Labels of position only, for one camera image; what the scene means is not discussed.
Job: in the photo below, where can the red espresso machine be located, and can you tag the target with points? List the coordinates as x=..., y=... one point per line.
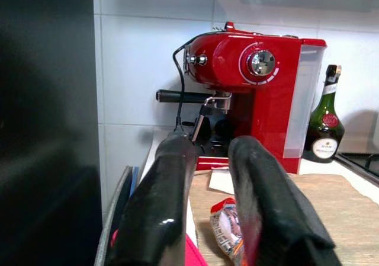
x=266, y=100

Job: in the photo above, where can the black fridge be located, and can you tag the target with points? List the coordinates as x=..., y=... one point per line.
x=44, y=123

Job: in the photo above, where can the silver red snack packet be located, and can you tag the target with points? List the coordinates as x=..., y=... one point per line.
x=226, y=227

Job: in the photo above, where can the black stove grate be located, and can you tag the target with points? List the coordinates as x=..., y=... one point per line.
x=359, y=163

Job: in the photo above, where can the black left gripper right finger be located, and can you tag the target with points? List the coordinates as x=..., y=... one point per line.
x=275, y=206

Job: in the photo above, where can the white paper slip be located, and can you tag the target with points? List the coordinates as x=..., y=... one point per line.
x=220, y=181

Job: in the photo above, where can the dark green liqueur bottle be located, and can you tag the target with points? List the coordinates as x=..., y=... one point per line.
x=325, y=123

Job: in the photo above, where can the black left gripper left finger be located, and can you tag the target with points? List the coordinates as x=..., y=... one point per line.
x=154, y=206

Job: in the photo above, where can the wooden cutting board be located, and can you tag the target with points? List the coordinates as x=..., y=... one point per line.
x=331, y=215

